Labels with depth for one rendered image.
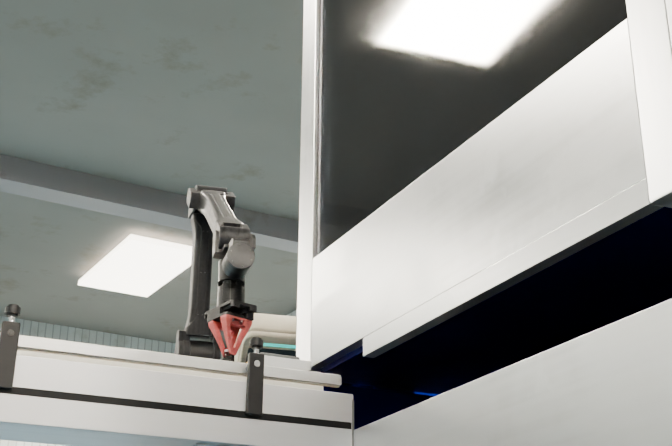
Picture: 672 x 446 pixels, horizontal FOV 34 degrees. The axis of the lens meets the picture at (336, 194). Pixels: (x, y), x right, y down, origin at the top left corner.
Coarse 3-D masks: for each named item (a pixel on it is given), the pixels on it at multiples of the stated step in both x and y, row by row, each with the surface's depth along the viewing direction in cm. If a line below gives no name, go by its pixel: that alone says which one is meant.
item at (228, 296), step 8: (224, 288) 222; (232, 288) 222; (240, 288) 223; (224, 296) 221; (232, 296) 221; (240, 296) 222; (224, 304) 219; (232, 304) 217; (240, 304) 219; (248, 304) 220; (208, 312) 223; (232, 312) 222; (256, 312) 221
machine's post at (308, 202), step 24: (312, 0) 215; (312, 24) 212; (312, 48) 210; (312, 72) 208; (312, 96) 205; (312, 120) 203; (312, 144) 201; (312, 168) 199; (312, 192) 197; (312, 216) 195; (312, 240) 193; (312, 264) 191
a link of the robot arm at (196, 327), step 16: (192, 224) 269; (208, 224) 268; (208, 240) 267; (192, 256) 267; (208, 256) 266; (192, 272) 265; (208, 272) 265; (192, 288) 263; (208, 288) 263; (192, 304) 261; (208, 304) 262; (192, 320) 260; (176, 336) 262; (192, 336) 263; (208, 336) 263; (176, 352) 259
